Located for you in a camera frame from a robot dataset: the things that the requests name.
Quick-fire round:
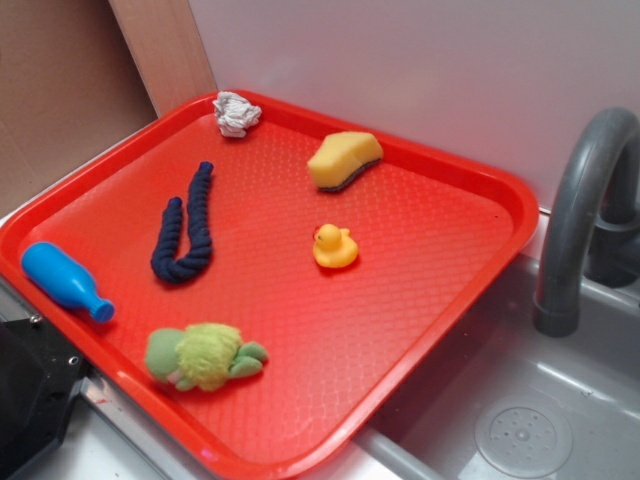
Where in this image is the wooden board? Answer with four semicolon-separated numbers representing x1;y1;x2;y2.
109;0;217;116

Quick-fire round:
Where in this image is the dark blue rope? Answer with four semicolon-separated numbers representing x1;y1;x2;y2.
150;160;216;286

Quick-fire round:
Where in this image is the yellow sponge with grey pad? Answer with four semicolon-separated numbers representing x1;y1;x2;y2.
307;131;384;192

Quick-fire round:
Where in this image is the red plastic tray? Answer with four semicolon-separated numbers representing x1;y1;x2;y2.
1;93;538;479

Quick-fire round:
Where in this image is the crumpled white paper ball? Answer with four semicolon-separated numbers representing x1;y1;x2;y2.
213;91;262;139

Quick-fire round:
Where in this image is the green plush turtle toy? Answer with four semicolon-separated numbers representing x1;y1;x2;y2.
144;323;269;392

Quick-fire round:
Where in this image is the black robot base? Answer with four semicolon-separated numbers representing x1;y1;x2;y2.
1;316;88;479

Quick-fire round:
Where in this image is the yellow rubber duck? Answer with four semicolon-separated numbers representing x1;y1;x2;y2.
312;223;359;269

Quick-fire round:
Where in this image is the blue plastic bottle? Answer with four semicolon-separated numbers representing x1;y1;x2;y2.
21;242;115;323

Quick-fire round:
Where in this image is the grey toy faucet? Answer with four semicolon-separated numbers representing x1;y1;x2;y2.
533;107;639;337

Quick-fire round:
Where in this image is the grey toy sink basin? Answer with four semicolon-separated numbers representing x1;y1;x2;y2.
356;256;639;479

